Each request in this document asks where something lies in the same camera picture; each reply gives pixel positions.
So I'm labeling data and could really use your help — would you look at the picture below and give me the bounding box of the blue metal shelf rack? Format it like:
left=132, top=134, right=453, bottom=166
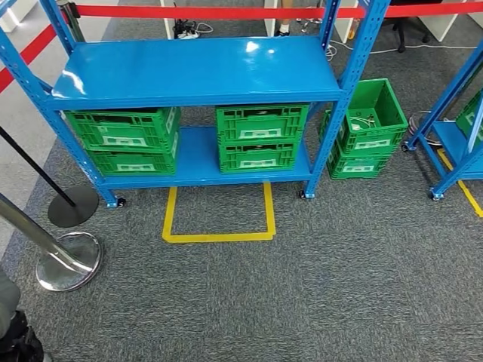
left=0, top=0, right=391, bottom=210
left=401, top=39, right=483, bottom=202

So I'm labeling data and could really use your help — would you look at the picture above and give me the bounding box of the green plastic crate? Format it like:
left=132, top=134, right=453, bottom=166
left=318, top=78, right=410, bottom=157
left=454, top=91, right=483, bottom=146
left=64, top=106, right=182, bottom=154
left=217, top=142, right=303, bottom=174
left=326, top=145, right=393, bottom=181
left=87, top=132, right=180, bottom=176
left=215, top=103, right=310, bottom=146

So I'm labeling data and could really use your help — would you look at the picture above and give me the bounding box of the white power strip with plugs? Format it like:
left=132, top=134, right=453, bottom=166
left=173, top=19, right=202, bottom=41

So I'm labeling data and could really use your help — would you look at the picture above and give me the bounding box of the chrome stool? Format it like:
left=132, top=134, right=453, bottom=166
left=296, top=17, right=321, bottom=34

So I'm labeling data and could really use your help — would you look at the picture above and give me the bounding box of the white desk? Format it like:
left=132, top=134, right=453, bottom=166
left=334, top=17, right=358, bottom=44
left=159, top=0, right=281, bottom=40
left=419, top=14, right=460, bottom=44

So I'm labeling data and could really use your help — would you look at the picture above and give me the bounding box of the black barrier stanchion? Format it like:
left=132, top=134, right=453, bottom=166
left=0, top=124, right=100, bottom=229

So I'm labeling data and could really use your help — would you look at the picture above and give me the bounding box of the black office chair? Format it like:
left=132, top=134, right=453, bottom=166
left=389, top=0, right=432, bottom=54

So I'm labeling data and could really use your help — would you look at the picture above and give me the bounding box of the white cable bundle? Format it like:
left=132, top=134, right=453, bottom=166
left=349, top=115, right=378, bottom=133

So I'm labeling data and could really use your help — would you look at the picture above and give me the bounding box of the grey cable coil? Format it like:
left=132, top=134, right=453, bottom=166
left=409, top=112, right=450, bottom=147

